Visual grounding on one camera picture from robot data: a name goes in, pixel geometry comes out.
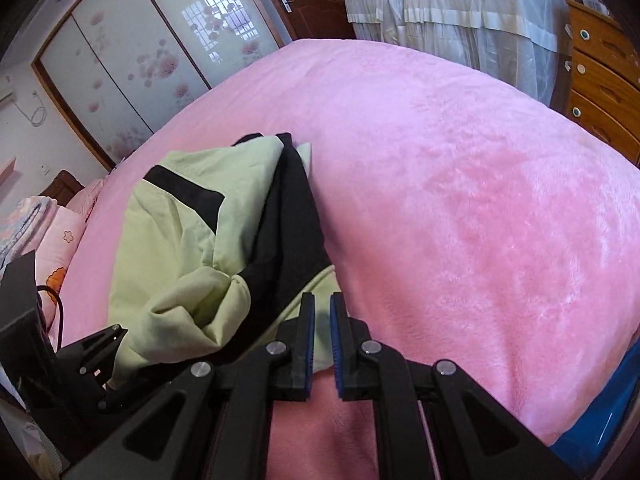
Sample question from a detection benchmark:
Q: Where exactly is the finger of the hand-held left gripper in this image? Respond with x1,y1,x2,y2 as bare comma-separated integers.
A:
75,379,151,414
55,324,130,386

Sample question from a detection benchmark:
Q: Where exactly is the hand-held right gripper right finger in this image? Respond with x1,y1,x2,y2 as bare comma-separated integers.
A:
330,292,581,480

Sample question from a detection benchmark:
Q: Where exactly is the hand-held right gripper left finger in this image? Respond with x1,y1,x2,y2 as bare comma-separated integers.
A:
62,292,317,480

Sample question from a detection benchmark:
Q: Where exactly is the green and black jacket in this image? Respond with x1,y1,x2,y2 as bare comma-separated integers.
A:
107,132,346,391

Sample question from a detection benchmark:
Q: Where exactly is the pink pillow with orange print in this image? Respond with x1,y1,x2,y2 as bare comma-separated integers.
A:
30,205,87,321

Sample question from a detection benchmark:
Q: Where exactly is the folded striped cloth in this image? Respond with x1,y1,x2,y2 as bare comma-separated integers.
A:
0,197,58,266

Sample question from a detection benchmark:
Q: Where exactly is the plain pink pillow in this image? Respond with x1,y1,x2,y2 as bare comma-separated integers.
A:
65,177,108,223

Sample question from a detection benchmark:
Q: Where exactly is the wooden headboard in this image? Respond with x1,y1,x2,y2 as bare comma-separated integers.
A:
37,170,86,206

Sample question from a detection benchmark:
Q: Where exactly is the pink fleece blanket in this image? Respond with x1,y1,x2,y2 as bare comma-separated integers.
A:
60,37,640,480

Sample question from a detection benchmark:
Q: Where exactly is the blue plastic object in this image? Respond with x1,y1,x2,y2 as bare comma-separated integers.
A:
550,355,640,466

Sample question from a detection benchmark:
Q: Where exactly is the floral sliding-door wardrobe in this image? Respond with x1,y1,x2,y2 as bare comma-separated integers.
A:
32,0,296,171

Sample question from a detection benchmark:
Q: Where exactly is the white lace cover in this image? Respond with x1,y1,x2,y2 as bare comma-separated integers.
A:
342,0,573,111

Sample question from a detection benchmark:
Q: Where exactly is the wooden drawer chest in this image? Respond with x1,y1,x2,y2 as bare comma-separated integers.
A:
565,0,640,166

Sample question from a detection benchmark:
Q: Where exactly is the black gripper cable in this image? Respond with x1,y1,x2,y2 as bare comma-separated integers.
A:
37,285,64,351

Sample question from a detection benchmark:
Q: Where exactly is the white wall cable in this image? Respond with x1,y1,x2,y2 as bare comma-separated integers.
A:
22,90,47,127

